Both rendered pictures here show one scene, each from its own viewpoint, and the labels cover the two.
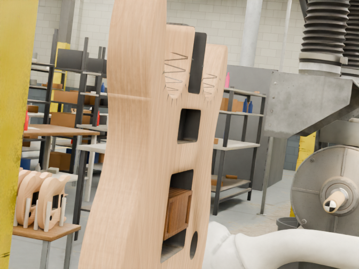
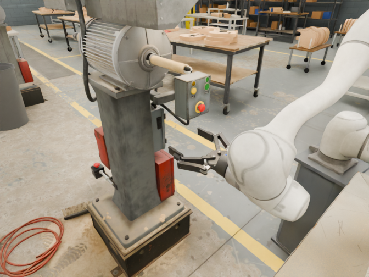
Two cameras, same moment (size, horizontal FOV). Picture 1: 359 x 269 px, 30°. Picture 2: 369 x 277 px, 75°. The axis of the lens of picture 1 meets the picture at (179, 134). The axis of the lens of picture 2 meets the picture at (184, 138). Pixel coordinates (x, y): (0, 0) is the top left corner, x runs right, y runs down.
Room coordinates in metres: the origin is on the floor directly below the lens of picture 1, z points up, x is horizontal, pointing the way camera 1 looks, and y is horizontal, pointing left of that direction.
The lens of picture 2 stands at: (1.08, 0.34, 1.46)
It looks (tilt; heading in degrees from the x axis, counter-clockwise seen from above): 31 degrees down; 300
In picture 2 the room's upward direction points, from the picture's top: straight up
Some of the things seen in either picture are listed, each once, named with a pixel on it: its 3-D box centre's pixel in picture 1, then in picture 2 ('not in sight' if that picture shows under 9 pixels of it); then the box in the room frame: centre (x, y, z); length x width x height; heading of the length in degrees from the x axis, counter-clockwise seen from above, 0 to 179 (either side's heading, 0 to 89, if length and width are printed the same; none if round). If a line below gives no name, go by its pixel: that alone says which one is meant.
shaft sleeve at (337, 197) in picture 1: (334, 201); (168, 64); (1.55, -0.38, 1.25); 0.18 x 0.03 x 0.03; 162
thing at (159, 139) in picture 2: not in sight; (149, 104); (1.87, -0.64, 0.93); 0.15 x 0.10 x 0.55; 162
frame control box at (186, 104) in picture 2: not in sight; (179, 98); (1.69, -0.68, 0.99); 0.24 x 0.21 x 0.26; 162
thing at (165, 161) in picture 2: not in sight; (156, 167); (1.86, -0.65, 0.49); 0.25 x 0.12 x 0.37; 162
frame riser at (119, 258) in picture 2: not in sight; (140, 219); (1.92, -0.50, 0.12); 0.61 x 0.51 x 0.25; 72
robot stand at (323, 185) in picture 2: not in sight; (313, 207); (0.92, -0.96, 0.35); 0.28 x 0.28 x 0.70; 64
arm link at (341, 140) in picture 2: not in sight; (345, 134); (0.91, -0.95, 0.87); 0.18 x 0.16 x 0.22; 163
